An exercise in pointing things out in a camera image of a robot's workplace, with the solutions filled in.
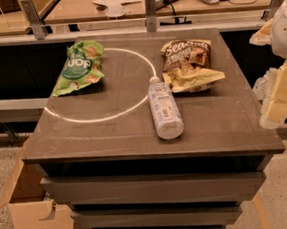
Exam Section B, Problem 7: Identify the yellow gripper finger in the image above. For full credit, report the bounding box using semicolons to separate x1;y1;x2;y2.
249;19;273;46
259;60;287;129

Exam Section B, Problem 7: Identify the blue plastic bottle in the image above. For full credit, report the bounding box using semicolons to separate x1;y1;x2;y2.
148;76;184;140

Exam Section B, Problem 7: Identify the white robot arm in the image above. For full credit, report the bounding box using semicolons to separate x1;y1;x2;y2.
249;0;287;129

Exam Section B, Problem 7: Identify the clear sanitizer bottle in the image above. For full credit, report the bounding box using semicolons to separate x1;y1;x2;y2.
253;67;277;100

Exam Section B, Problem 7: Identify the brown sea salt chip bag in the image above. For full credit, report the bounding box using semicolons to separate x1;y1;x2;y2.
161;39;226;94

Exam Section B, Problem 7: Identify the green rice chip bag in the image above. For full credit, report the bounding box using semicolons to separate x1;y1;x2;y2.
52;40;104;97

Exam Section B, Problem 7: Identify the clear plastic cup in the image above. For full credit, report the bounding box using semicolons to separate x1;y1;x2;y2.
104;4;126;18

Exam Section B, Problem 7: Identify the grey drawer cabinet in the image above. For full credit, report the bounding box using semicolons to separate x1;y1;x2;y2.
23;28;284;229

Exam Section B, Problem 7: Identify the cardboard box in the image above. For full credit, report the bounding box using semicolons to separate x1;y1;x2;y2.
0;140;74;229

